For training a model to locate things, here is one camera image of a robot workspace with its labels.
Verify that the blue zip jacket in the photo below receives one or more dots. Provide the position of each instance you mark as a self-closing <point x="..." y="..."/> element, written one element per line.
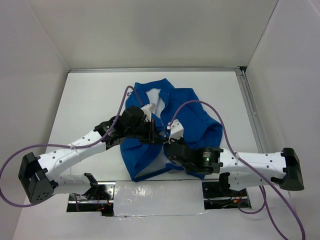
<point x="200" y="129"/>

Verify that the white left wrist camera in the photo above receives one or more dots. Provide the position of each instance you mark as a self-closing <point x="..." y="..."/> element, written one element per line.
<point x="148" y="111"/>

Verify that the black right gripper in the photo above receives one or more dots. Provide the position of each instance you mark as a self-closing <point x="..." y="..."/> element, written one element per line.
<point x="181" y="139"/>

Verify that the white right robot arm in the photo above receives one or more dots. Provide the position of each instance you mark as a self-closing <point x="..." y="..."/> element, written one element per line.
<point x="239" y="170"/>

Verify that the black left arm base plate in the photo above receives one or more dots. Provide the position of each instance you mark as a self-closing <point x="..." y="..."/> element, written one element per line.
<point x="99" y="198"/>

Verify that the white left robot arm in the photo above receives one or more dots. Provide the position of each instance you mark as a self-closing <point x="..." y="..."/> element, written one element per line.
<point x="41" y="176"/>

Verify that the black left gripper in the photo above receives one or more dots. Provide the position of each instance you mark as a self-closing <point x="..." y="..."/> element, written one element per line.
<point x="153" y="136"/>

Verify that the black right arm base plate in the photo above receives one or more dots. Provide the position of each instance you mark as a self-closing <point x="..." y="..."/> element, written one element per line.
<point x="217" y="194"/>

